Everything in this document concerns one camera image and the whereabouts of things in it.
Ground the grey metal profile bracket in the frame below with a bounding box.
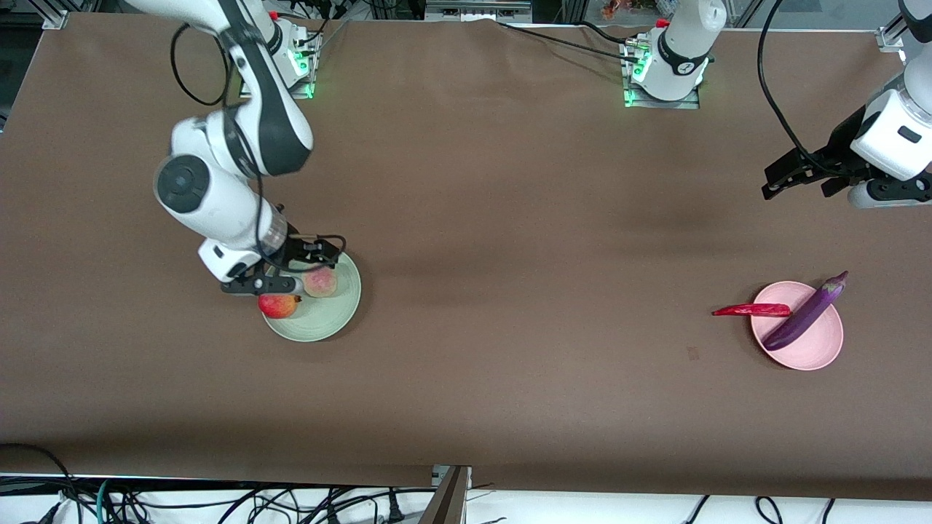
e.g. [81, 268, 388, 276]
[419, 466, 473, 524]

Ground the black floor cable loop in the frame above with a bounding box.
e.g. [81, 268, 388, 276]
[0, 442, 82, 524]

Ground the red chili pepper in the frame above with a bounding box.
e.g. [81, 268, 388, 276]
[711, 303, 792, 319]

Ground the red pomegranate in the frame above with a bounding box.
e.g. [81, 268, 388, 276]
[258, 293, 303, 320]

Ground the yellow pink peach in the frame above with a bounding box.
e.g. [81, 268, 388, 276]
[302, 268, 339, 300]

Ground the black cable to arm base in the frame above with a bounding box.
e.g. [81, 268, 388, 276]
[497, 20, 643, 65]
[575, 20, 636, 47]

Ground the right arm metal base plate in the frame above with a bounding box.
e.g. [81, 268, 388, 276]
[238, 18, 322, 100]

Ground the grey aluminium frame rail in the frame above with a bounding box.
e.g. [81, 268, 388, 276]
[424, 0, 533, 23]

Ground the pale green round plate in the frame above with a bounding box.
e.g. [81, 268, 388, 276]
[259, 247, 363, 343]

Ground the purple eggplant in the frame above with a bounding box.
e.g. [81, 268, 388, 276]
[762, 271, 850, 352]

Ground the orange red background clutter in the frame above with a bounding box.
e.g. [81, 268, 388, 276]
[600, 0, 660, 20]

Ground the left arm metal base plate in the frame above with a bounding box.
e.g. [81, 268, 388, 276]
[620, 40, 702, 111]

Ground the brown table cover sheet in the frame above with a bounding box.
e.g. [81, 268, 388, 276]
[0, 13, 932, 503]

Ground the pink round plate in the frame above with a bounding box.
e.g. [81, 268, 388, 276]
[751, 281, 845, 371]

